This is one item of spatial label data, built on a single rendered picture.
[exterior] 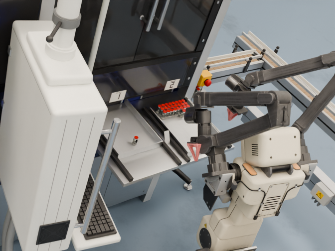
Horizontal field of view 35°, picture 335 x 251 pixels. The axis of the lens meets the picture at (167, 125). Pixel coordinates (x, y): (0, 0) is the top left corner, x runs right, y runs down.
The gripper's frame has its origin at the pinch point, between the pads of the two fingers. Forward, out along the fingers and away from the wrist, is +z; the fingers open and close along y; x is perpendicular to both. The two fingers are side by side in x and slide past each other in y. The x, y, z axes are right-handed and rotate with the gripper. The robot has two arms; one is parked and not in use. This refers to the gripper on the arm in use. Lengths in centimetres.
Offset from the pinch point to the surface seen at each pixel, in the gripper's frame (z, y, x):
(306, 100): 16, 11, -82
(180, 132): 20.2, 15.5, 11.8
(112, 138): -33, -20, 89
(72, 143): -33, -19, 103
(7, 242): 61, 11, 101
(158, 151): 20.3, 8.0, 31.4
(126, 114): 21, 36, 33
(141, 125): 20.4, 26.3, 29.3
